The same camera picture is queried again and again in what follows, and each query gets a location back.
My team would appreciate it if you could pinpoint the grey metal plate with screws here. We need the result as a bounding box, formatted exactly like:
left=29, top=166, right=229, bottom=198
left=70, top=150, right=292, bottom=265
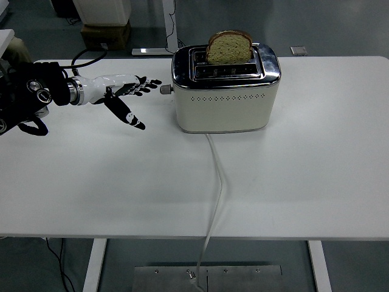
left=133, top=265, right=283, bottom=292

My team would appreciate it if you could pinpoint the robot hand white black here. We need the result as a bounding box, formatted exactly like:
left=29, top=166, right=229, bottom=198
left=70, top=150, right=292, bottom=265
left=78, top=73, right=163, bottom=131

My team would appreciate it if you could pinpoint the person's leg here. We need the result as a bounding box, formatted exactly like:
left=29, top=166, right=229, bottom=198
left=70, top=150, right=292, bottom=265
left=5, top=37, right=33, bottom=64

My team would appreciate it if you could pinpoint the black box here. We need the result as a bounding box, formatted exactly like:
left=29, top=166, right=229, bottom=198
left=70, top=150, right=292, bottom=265
left=50, top=0, right=81, bottom=18

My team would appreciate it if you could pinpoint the white toaster power cable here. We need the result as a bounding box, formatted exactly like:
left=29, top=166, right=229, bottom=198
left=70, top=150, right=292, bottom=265
left=194, top=133, right=227, bottom=292

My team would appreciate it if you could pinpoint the brown cardboard box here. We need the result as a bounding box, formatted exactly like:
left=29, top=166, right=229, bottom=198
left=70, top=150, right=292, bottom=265
left=80, top=20, right=132, bottom=52

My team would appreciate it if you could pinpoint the cream toaster chrome top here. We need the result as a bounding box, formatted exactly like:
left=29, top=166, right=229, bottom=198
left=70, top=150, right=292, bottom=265
left=171, top=42, right=282, bottom=134

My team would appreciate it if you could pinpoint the white table leg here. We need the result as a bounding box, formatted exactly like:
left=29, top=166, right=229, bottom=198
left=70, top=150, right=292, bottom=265
left=81, top=238, right=108, bottom=292
left=306, top=240, right=333, bottom=292

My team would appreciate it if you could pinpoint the brown bread slice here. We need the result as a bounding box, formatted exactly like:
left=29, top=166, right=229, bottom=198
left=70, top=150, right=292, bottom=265
left=205, top=29, right=254, bottom=66

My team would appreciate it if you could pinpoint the thin black cable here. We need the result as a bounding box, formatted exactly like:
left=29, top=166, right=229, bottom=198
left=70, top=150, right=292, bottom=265
left=44, top=237, right=75, bottom=292
left=165, top=0, right=185, bottom=51

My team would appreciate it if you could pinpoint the white stand with foot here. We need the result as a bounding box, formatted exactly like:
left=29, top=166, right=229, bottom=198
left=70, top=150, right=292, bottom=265
left=131, top=0, right=180, bottom=57

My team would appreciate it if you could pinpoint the white side table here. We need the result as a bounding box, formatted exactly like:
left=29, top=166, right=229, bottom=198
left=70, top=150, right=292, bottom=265
left=0, top=29, right=15, bottom=59

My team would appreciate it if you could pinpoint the white appliance housing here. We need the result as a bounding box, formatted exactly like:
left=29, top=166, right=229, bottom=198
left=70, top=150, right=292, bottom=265
left=72, top=0, right=133, bottom=26

